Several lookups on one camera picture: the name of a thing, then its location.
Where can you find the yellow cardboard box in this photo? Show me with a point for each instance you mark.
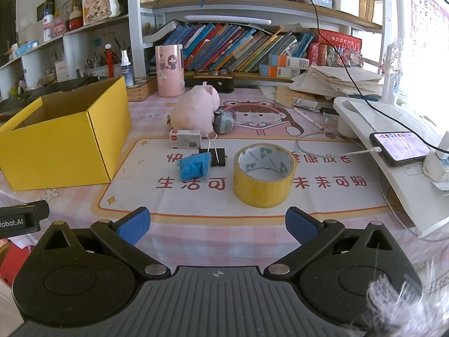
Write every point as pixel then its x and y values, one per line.
pixel 52 154

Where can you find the white bottle with blue cap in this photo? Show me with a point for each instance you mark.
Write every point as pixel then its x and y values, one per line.
pixel 48 28

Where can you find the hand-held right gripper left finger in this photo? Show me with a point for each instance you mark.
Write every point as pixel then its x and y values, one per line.
pixel 135 225

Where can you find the black binder clip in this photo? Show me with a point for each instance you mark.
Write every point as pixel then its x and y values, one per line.
pixel 217 158

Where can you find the yellow tape roll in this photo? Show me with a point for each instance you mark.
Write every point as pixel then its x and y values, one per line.
pixel 259 193

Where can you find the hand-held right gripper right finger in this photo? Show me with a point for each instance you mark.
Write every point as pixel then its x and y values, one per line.
pixel 301 225

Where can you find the red book box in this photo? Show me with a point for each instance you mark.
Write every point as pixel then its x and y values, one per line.
pixel 340 38

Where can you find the floral pig ornament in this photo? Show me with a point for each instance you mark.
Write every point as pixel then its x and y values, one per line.
pixel 100 3

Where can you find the colourful patterned package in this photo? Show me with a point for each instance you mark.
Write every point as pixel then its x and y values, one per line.
pixel 345 58

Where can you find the pink cartoon pen holder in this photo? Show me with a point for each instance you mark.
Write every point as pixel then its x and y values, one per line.
pixel 170 77

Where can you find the orange blue white carton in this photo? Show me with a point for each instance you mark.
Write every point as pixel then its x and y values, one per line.
pixel 289 61
pixel 284 71

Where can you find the white desk riser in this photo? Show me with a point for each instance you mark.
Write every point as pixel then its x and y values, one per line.
pixel 403 189

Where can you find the white bookshelf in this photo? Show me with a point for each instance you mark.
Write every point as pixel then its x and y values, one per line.
pixel 135 24

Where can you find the red bottle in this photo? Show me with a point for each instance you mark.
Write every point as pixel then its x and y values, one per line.
pixel 109 61

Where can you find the red object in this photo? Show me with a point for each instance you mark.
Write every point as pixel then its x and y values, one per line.
pixel 14 259

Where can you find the white blue spray bottle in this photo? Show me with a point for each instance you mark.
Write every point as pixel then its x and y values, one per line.
pixel 127 73

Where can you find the smartphone with colourful screen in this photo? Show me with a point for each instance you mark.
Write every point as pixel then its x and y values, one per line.
pixel 400 145

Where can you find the white red staple box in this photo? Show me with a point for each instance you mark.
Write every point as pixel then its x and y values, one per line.
pixel 185 139

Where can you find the red round pot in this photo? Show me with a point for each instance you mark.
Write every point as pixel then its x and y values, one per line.
pixel 76 23

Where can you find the pink mat covered desktop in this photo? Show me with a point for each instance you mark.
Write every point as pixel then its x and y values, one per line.
pixel 70 200

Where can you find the leaning row of books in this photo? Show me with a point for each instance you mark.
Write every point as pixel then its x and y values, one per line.
pixel 238 49

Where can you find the alphabet wall poster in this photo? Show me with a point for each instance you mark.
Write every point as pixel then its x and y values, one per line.
pixel 429 17

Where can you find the blue cloth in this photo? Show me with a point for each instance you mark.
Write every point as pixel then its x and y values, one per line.
pixel 193 166

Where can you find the stack of papers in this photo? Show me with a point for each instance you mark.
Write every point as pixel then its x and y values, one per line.
pixel 336 77

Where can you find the white box with red label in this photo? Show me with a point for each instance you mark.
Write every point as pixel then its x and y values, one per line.
pixel 61 72

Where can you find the white pen container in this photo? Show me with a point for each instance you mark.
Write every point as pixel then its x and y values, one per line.
pixel 345 1

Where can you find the small white tube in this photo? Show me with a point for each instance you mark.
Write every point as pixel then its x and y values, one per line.
pixel 305 103

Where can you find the black wooden box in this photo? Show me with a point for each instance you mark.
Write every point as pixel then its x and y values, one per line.
pixel 217 82

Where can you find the white pen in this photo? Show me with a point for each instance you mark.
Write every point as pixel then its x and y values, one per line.
pixel 308 118

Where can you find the grey blue toy car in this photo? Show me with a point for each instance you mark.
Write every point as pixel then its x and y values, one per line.
pixel 224 123

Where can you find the pink plush pig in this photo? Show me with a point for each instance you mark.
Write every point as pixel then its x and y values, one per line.
pixel 194 112

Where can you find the wooden checkered box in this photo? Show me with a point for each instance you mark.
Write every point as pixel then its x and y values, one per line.
pixel 140 93

